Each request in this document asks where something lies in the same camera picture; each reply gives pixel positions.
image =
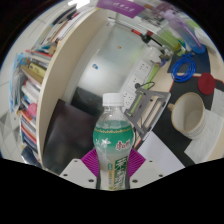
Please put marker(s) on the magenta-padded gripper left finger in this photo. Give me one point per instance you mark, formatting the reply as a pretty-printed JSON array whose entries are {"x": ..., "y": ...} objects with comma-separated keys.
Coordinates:
[{"x": 78, "y": 171}]

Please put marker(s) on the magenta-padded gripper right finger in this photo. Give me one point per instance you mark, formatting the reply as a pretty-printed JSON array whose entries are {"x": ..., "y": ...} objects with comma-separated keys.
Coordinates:
[{"x": 146, "y": 171}]

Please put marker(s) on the green-labelled clear drink bottle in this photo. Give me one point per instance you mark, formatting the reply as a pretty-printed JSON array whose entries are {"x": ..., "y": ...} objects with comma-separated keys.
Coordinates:
[{"x": 113, "y": 140}]

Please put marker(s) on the purple translucent water bottle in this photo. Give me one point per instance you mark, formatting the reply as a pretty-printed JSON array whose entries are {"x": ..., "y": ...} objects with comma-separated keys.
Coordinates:
[{"x": 183, "y": 31}]

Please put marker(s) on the white paper sheet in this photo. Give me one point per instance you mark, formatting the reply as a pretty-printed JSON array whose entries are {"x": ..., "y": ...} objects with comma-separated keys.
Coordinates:
[{"x": 160, "y": 151}]

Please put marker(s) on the black computer monitor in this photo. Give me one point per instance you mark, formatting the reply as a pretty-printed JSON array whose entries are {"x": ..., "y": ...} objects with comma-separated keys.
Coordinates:
[{"x": 70, "y": 133}]

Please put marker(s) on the grey metal laptop stand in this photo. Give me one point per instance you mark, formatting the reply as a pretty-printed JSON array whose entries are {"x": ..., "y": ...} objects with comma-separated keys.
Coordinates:
[{"x": 146, "y": 113}]

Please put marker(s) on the cream patterned ceramic cup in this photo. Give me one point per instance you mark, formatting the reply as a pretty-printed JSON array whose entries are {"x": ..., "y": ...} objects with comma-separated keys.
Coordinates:
[{"x": 186, "y": 115}]

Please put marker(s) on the white paper napkin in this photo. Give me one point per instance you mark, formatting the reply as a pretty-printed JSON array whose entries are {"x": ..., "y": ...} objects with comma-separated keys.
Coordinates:
[{"x": 208, "y": 133}]

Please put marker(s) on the white shelf with books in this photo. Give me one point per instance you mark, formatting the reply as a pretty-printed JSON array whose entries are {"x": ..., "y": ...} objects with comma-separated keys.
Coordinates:
[{"x": 46, "y": 100}]

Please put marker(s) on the black desk mat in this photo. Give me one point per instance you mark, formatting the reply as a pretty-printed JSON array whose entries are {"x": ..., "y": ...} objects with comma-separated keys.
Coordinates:
[{"x": 186, "y": 86}]

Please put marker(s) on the flat round red coaster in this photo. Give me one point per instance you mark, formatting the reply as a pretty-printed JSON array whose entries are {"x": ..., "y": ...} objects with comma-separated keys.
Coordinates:
[{"x": 207, "y": 84}]

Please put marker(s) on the white wall power socket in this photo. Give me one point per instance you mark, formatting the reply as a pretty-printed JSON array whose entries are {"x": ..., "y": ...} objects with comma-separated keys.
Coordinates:
[
  {"x": 128, "y": 99},
  {"x": 145, "y": 68},
  {"x": 135, "y": 83}
]

